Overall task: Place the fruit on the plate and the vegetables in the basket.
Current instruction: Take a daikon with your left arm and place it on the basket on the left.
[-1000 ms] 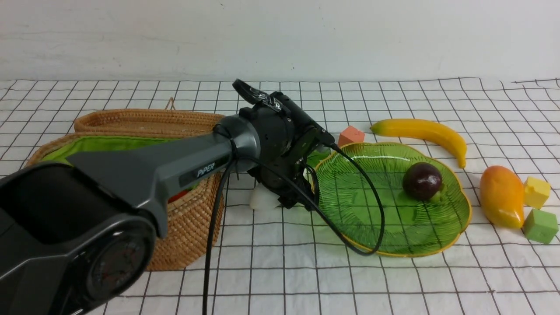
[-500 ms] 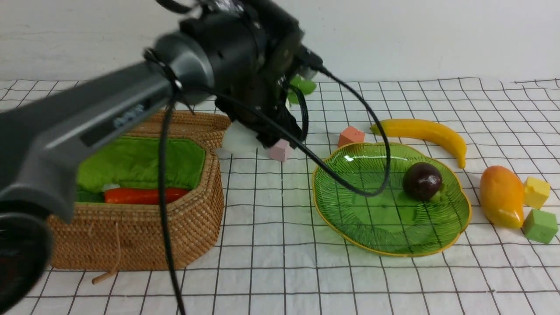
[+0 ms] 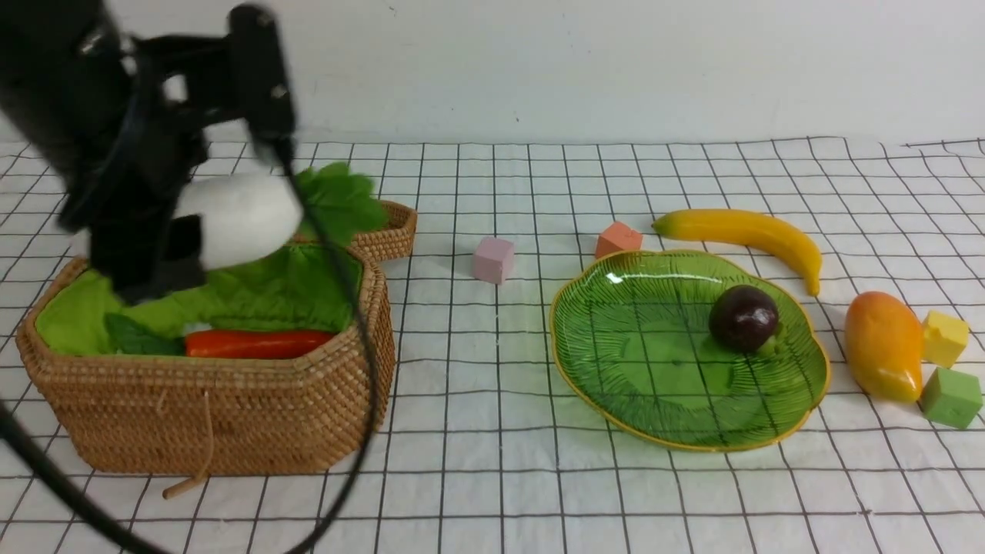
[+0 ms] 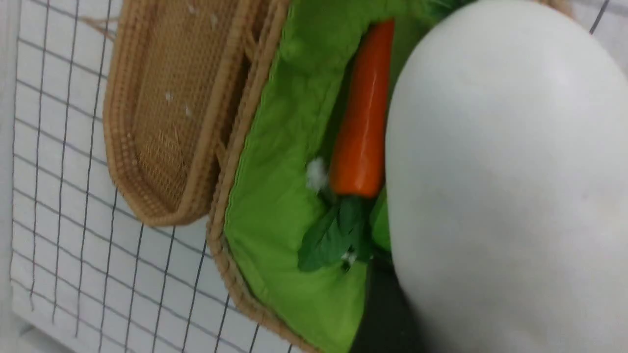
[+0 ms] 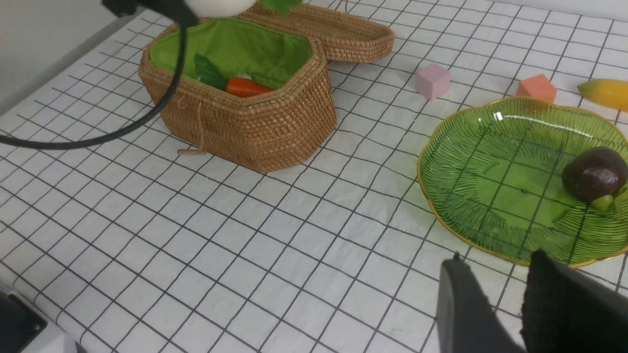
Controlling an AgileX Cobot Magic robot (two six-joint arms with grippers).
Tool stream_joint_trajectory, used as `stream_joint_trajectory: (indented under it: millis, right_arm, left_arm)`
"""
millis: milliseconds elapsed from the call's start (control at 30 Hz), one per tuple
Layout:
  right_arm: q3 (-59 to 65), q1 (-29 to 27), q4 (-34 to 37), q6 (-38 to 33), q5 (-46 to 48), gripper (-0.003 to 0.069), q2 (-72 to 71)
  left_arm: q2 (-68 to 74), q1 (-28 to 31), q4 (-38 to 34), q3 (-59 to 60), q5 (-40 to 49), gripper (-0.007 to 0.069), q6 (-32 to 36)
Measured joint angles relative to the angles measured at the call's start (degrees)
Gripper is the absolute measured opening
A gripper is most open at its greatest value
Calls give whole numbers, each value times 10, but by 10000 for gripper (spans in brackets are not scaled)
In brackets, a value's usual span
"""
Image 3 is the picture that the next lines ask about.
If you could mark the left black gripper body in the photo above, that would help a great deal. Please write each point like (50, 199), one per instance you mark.
(135, 141)

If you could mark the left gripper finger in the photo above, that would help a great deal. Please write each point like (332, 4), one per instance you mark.
(147, 261)

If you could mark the white radish with leaves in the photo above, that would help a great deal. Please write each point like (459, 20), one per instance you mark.
(248, 216)

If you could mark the orange carrot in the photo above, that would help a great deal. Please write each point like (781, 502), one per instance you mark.
(132, 338)

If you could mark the yellow banana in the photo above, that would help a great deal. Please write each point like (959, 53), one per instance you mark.
(753, 230)

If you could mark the dark purple mangosteen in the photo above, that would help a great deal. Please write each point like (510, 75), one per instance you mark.
(744, 319)

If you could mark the orange yellow mango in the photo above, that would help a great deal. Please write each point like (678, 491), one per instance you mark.
(883, 347)

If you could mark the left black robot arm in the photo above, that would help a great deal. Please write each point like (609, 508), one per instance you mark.
(42, 42)

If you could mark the woven rattan basket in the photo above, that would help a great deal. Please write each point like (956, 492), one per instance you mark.
(176, 416)

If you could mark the woven rattan basket lid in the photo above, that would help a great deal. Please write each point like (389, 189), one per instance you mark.
(388, 231)

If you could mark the pink foam cube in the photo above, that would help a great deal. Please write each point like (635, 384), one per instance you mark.
(493, 260)

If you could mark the white grid tablecloth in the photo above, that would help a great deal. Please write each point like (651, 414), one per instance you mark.
(485, 449)

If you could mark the orange foam cube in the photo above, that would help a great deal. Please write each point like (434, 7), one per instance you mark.
(618, 237)

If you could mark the green leaf-shaped glass plate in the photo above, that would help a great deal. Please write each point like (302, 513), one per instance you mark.
(631, 337)

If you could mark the yellow foam cube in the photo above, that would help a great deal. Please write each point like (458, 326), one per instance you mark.
(944, 338)

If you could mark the green foam cube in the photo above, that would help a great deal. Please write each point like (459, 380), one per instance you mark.
(951, 398)

